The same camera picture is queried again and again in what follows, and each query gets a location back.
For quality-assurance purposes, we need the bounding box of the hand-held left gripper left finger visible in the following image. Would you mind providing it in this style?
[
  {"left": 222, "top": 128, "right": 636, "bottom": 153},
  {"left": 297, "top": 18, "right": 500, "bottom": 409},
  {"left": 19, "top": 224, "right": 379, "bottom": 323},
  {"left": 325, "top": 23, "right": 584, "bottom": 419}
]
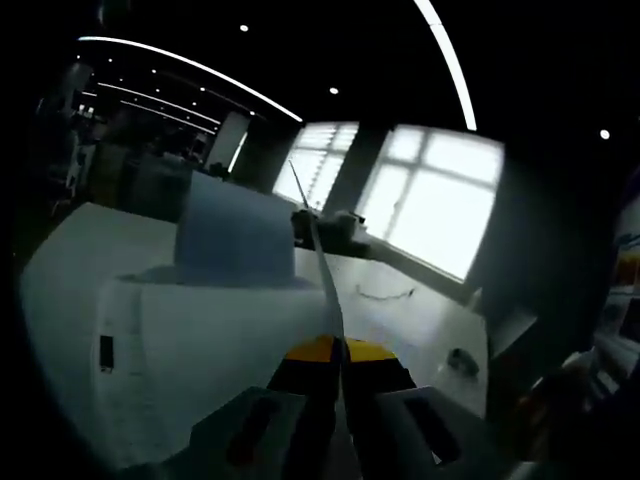
[{"left": 187, "top": 335, "right": 346, "bottom": 480}]

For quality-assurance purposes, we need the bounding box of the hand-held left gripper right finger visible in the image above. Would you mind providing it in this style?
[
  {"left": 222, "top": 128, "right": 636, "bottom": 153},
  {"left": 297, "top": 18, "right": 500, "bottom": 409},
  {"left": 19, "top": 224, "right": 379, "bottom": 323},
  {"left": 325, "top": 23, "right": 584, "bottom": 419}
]
[{"left": 345, "top": 338, "right": 509, "bottom": 480}]

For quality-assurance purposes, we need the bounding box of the white printer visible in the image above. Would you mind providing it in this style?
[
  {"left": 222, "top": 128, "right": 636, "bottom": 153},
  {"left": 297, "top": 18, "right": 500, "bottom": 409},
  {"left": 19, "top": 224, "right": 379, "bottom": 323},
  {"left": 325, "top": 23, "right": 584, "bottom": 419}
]
[{"left": 92, "top": 172, "right": 346, "bottom": 474}]

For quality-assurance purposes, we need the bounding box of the white paper sheet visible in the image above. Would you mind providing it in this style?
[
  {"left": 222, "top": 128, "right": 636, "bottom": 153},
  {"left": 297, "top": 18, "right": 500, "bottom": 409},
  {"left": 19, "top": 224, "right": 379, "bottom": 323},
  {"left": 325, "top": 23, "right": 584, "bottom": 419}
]
[{"left": 288, "top": 159, "right": 369, "bottom": 480}]

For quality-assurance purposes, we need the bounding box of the white handheld controller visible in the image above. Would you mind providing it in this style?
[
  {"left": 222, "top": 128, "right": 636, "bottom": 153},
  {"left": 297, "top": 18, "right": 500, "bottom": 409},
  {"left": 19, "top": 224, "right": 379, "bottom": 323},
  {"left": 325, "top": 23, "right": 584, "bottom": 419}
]
[{"left": 445, "top": 346, "right": 481, "bottom": 376}]

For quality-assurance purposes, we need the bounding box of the small white appliance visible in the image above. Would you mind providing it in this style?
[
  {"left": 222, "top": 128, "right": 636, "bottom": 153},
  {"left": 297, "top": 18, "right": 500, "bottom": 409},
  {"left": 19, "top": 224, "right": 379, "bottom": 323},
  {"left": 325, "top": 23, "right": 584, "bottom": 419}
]
[{"left": 291, "top": 208, "right": 370, "bottom": 252}]

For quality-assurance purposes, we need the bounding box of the long ceiling light strip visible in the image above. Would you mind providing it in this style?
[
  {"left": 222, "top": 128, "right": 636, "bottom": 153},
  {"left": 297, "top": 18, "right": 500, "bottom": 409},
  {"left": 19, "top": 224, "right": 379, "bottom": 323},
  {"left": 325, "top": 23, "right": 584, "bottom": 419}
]
[
  {"left": 413, "top": 0, "right": 479, "bottom": 133},
  {"left": 76, "top": 35, "right": 305, "bottom": 123}
]

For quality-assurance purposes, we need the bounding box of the thin dark table cable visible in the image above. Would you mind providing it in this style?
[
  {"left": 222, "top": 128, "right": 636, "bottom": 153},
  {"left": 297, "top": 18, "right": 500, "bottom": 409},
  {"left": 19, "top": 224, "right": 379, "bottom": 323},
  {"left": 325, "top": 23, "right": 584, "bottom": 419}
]
[{"left": 353, "top": 283, "right": 417, "bottom": 302}]

